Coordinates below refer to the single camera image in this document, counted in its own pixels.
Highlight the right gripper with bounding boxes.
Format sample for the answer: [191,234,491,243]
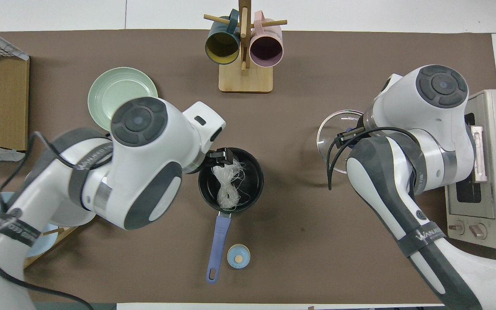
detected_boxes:
[336,73,409,148]

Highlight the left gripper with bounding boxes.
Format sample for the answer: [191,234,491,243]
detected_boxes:
[183,101,235,167]

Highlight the glass lid blue knob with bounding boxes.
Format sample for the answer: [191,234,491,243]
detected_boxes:
[317,110,366,174]

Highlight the translucent white vermicelli bundle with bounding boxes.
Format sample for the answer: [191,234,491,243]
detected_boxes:
[211,157,248,212]

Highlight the pale green plate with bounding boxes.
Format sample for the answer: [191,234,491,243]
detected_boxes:
[87,67,159,132]

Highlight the wooden plate rack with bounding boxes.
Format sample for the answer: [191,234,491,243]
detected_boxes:
[23,224,81,270]

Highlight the wooden mug tree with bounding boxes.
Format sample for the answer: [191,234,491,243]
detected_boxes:
[204,0,288,93]

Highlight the small blue round jar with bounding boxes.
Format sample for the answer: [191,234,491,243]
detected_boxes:
[226,244,251,270]

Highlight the dark teal mug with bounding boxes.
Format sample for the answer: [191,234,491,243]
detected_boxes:
[205,9,241,65]

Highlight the brown table mat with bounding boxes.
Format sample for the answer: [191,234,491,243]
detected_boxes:
[0,29,496,304]

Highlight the pink mug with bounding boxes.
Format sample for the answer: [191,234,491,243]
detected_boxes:
[249,11,284,68]

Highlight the black pot blue handle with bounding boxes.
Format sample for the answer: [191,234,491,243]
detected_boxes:
[198,148,264,285]

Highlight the wooden shelf with wire mesh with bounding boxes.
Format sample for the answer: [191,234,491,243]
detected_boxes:
[0,21,30,162]

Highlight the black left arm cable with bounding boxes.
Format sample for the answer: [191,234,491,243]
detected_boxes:
[0,131,113,310]

